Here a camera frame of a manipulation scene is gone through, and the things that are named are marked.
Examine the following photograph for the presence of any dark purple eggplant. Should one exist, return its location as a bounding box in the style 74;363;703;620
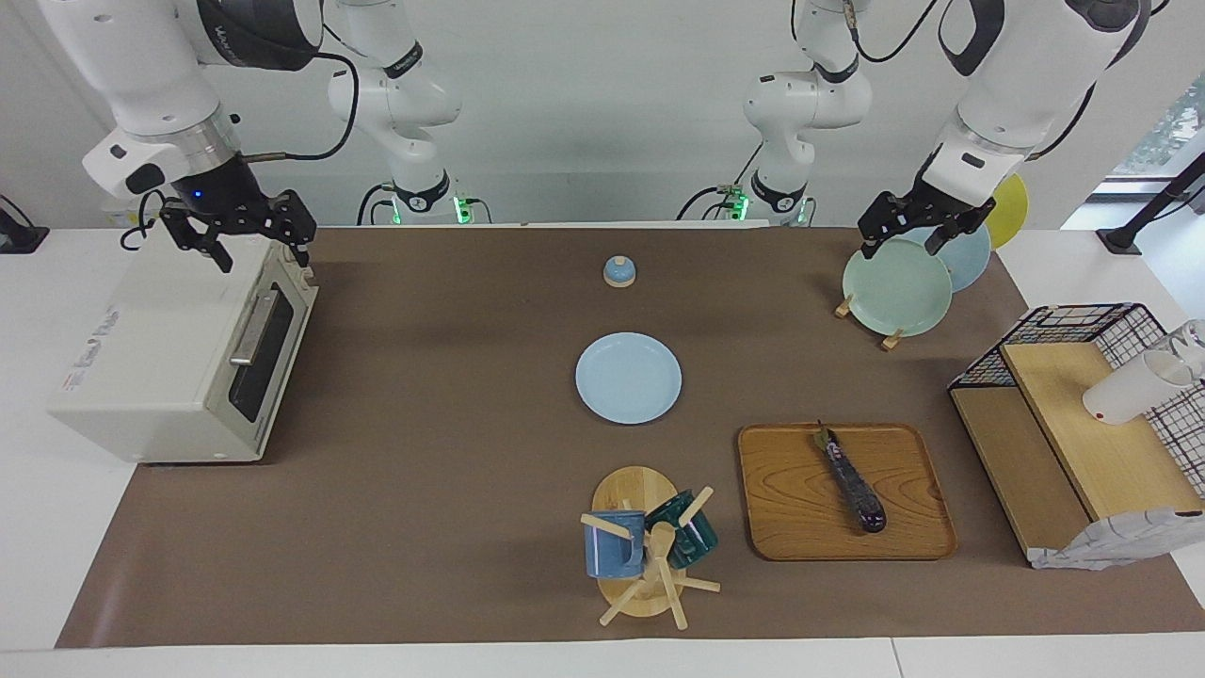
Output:
814;421;889;534

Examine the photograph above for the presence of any white socket box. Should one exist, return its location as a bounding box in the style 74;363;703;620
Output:
99;193;152;229

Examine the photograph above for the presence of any black clamp base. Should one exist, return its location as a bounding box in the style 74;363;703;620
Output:
0;193;50;255

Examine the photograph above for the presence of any white cup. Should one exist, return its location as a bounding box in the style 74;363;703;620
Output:
1082;347;1195;426

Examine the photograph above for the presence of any yellow plate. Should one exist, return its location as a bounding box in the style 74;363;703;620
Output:
984;172;1030;250

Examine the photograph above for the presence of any black oven power cable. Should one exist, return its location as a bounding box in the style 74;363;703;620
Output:
120;188;170;251

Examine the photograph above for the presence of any black wire basket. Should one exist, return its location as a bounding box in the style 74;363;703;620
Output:
948;302;1205;500

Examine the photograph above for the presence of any wooden two-level shelf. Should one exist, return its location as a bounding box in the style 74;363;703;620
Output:
949;341;1205;566

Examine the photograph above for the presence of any window with green trees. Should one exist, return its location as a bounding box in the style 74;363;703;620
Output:
1111;75;1205;180

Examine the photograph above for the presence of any wooden mug tree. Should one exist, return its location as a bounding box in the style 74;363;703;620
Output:
579;465;722;631

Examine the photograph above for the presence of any clear glass cup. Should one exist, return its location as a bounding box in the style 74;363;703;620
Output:
1167;318;1205;378

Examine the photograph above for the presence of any grey checked cloth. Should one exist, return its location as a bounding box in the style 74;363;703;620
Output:
1028;506;1205;572

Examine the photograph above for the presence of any wooden plate rack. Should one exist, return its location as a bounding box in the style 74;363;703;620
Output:
834;294;907;352

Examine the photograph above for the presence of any light blue plate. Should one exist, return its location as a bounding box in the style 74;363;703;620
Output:
575;331;683;426

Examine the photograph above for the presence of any blue mug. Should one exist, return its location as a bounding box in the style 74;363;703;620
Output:
584;510;648;579

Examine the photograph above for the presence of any pale blue racked plate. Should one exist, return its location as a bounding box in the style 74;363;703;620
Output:
908;223;992;293

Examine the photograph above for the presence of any brown table mat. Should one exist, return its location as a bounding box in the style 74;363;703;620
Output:
55;226;1205;649

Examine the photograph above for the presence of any pale green plate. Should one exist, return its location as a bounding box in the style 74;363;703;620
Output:
842;237;954;338

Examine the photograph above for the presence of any toaster oven glass door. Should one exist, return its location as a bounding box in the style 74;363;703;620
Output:
209;240;319;462

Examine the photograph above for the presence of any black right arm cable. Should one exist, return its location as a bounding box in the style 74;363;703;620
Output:
240;52;362;164

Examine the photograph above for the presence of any dark green mug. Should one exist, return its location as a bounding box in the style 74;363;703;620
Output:
644;490;719;569

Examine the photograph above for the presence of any brown wooden tray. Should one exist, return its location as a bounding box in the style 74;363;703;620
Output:
737;423;958;562

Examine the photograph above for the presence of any white toaster oven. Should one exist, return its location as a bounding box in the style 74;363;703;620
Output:
47;231;319;464

